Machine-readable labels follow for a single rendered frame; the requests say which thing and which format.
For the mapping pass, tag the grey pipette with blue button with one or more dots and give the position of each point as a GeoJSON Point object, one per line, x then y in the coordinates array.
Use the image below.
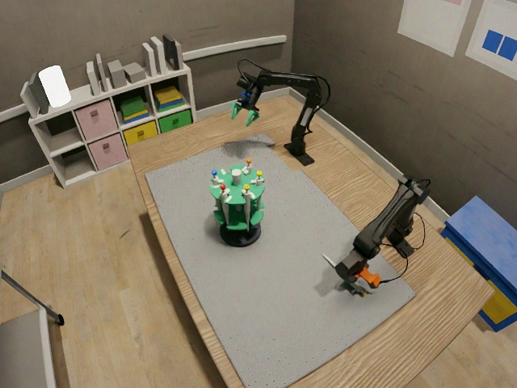
{"type": "Point", "coordinates": [216, 181]}

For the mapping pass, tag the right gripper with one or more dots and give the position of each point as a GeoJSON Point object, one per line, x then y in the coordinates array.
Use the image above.
{"type": "Point", "coordinates": [247, 105]}

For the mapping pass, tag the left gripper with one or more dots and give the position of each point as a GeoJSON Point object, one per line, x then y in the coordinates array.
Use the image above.
{"type": "Point", "coordinates": [363, 272]}

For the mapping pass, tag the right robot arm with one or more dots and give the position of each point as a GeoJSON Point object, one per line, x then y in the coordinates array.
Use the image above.
{"type": "Point", "coordinates": [267, 78]}

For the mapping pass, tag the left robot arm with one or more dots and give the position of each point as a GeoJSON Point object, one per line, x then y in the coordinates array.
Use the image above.
{"type": "Point", "coordinates": [397, 215]}

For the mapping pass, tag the grey pipette with red button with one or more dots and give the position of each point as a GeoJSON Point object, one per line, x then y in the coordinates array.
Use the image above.
{"type": "Point", "coordinates": [225, 206]}

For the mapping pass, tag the grey pipette with yellow button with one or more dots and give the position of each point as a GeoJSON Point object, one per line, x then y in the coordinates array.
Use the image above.
{"type": "Point", "coordinates": [355, 285]}
{"type": "Point", "coordinates": [258, 182]}
{"type": "Point", "coordinates": [247, 205]}

